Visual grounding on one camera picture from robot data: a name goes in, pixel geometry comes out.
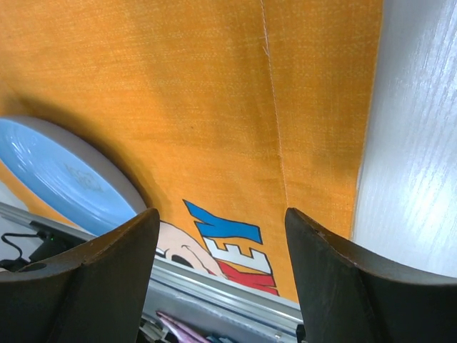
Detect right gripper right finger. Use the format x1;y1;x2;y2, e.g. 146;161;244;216
285;208;456;342

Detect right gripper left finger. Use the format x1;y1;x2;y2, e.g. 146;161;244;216
1;209;160;342

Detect blue plastic plate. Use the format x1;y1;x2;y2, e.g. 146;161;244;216
1;116;146;236

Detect orange Mickey Mouse cloth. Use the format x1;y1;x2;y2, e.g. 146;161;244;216
1;1;383;301

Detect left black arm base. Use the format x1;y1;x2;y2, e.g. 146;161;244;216
1;221;91;272

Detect pink item under table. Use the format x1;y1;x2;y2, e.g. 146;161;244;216
156;312;211;343

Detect aluminium mounting rail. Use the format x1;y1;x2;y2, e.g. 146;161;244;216
1;204;302;342

